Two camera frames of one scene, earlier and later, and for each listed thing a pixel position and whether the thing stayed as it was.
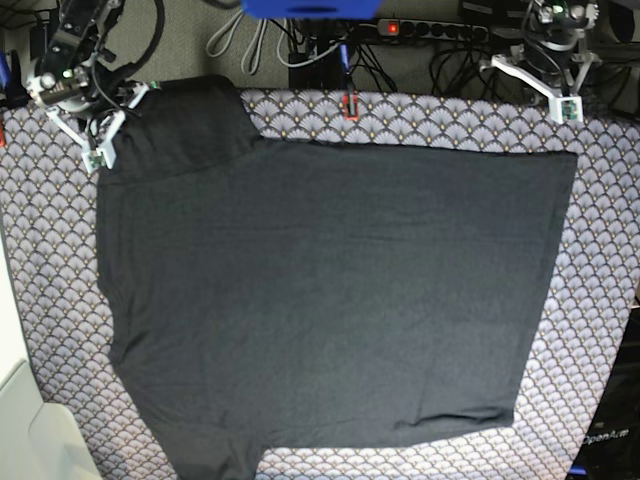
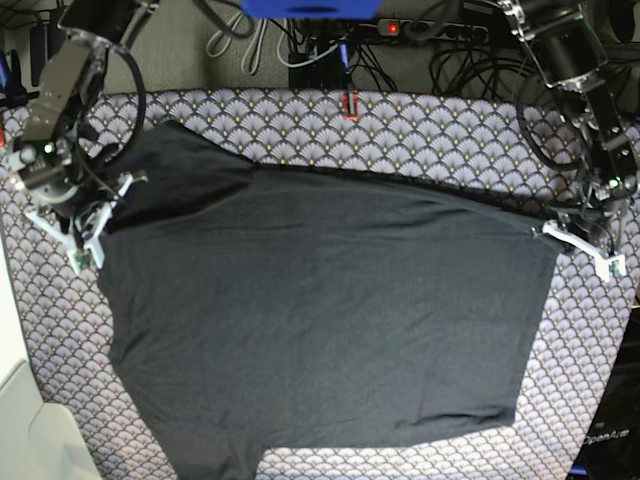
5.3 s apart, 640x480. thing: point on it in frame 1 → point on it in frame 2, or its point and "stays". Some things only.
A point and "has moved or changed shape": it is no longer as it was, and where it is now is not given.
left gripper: [75, 86] → [54, 173]
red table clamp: [345, 103] stays
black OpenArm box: [612, 450] stays
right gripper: [553, 29] → [601, 199]
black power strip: [433, 29] stays
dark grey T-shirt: [265, 292] has moved or changed shape
